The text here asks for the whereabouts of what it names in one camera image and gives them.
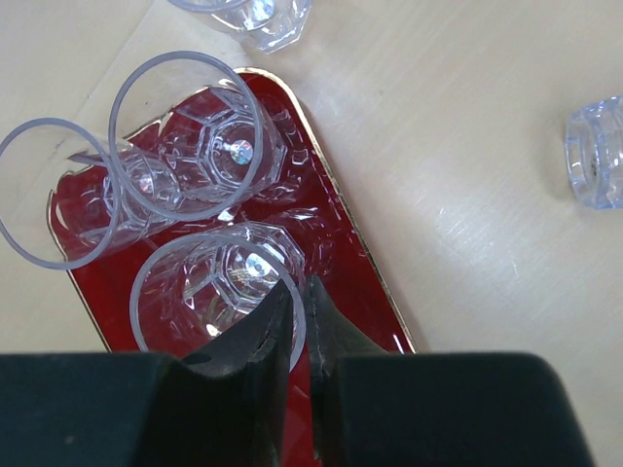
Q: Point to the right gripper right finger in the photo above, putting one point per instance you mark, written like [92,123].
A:
[372,407]

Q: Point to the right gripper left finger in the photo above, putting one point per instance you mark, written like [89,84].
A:
[225,403]

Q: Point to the clear glass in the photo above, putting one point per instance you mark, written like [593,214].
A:
[63,204]
[593,149]
[188,138]
[194,288]
[265,26]

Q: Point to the red lacquer tray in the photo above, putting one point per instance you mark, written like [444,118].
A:
[306,200]

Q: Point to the clear glass lying tipped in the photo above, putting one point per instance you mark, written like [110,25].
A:
[593,149]

